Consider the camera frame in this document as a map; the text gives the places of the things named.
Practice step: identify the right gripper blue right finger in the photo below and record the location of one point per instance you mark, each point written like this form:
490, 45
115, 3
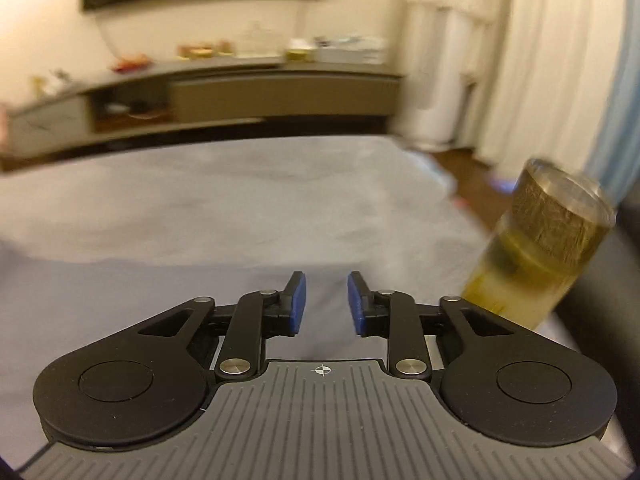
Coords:
370, 310

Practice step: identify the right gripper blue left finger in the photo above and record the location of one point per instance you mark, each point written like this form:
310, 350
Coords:
284, 309

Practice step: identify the grey garment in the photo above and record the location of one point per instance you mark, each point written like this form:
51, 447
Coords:
52, 307

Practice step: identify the grey bed cover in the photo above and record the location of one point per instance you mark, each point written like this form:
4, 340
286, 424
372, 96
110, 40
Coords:
357, 202

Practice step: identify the yellow glass jar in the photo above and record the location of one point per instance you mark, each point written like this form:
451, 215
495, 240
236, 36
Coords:
555, 224

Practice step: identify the long grey TV cabinet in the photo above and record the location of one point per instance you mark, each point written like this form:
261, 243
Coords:
188, 95

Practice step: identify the clear storage box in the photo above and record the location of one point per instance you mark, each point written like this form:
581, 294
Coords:
353, 49

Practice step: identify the blue curtain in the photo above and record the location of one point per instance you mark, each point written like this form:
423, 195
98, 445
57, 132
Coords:
614, 160

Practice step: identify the white curtain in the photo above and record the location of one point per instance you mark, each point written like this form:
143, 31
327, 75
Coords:
509, 79

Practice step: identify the red fruit plate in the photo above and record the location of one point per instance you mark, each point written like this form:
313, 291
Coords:
129, 64

